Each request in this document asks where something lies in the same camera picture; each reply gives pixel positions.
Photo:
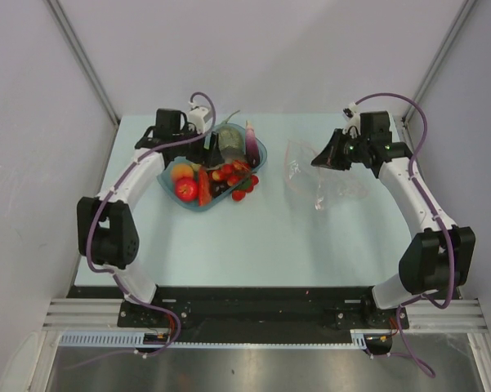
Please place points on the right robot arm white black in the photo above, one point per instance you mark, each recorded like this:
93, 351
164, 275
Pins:
439, 255

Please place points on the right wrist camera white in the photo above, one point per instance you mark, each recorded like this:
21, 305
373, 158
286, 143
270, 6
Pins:
352, 115

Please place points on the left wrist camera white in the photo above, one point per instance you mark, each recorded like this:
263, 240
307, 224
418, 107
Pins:
198, 117

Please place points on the green cabbage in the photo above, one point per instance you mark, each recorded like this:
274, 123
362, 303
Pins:
196, 167

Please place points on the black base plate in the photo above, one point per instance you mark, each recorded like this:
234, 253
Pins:
253, 314

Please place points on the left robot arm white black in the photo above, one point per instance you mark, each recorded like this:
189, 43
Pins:
107, 234

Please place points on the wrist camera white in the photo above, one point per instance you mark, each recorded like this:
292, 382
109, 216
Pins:
352, 115
198, 117

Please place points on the orange peach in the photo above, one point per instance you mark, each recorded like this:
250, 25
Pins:
180, 171

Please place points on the red cherry tomato bunch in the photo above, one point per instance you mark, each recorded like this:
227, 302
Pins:
239, 177

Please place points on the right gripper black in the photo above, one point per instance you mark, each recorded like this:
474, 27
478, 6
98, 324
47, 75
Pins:
330, 158

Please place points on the aluminium frame post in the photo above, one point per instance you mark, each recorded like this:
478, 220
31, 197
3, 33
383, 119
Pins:
444, 49
77, 49

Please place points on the light blue cable duct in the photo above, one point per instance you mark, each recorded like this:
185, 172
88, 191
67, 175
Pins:
354, 340

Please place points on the purple eggplant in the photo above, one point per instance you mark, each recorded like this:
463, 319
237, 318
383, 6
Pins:
251, 146

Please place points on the clear zip top bag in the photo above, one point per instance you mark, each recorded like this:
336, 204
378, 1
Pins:
320, 187

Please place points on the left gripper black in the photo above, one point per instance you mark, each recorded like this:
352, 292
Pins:
212, 156

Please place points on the teal plastic tray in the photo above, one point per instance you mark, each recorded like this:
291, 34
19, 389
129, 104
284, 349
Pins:
196, 206

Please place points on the aluminium rail front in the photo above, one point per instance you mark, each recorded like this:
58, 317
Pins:
462, 316

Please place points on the green striped melon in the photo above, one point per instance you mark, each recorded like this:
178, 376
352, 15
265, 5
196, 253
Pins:
230, 140

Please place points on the right aluminium frame post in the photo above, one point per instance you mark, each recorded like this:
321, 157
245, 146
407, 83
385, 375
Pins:
444, 49

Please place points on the red apple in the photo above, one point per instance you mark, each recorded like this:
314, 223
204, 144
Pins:
186, 189

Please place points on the left aluminium frame post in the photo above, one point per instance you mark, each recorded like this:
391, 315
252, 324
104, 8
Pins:
77, 49

